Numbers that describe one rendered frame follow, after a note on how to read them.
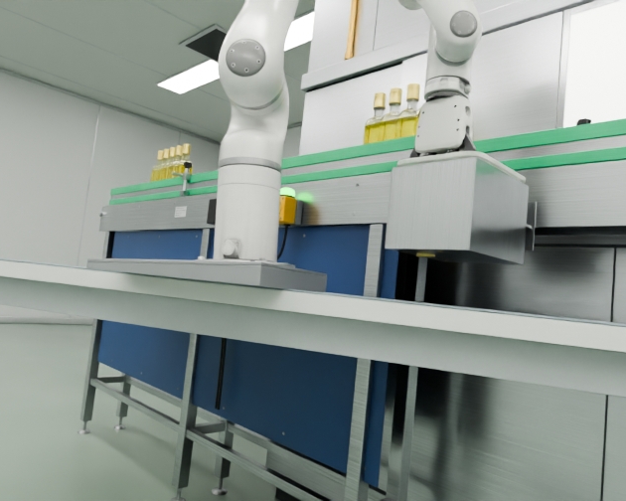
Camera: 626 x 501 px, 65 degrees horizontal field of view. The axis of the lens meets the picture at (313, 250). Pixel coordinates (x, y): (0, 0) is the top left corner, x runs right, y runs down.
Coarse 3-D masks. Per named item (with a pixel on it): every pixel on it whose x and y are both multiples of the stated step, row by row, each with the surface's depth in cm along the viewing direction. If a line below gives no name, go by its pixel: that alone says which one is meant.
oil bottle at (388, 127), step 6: (390, 114) 134; (396, 114) 133; (384, 120) 135; (390, 120) 134; (396, 120) 133; (384, 126) 135; (390, 126) 133; (384, 132) 135; (390, 132) 133; (384, 138) 134; (390, 138) 133
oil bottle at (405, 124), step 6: (408, 108) 130; (414, 108) 130; (402, 114) 131; (408, 114) 130; (414, 114) 129; (402, 120) 131; (408, 120) 129; (414, 120) 129; (396, 126) 132; (402, 126) 130; (408, 126) 129; (414, 126) 129; (396, 132) 131; (402, 132) 130; (408, 132) 129
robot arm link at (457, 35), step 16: (400, 0) 96; (416, 0) 88; (432, 0) 85; (448, 0) 84; (464, 0) 84; (432, 16) 85; (448, 16) 84; (464, 16) 83; (448, 32) 84; (464, 32) 83; (480, 32) 84; (448, 48) 86; (464, 48) 85
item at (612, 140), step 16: (560, 128) 100; (576, 128) 98; (592, 128) 96; (608, 128) 94; (624, 128) 92; (480, 144) 112; (496, 144) 110; (512, 144) 107; (528, 144) 105; (544, 144) 102; (560, 144) 100; (576, 144) 98; (592, 144) 96; (608, 144) 94; (624, 144) 92; (512, 160) 107; (528, 160) 104; (544, 160) 102; (560, 160) 99; (576, 160) 97; (592, 160) 95; (608, 160) 93
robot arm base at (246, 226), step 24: (240, 168) 88; (264, 168) 89; (240, 192) 88; (264, 192) 89; (216, 216) 91; (240, 216) 87; (264, 216) 89; (216, 240) 90; (240, 240) 87; (264, 240) 88; (288, 264) 88
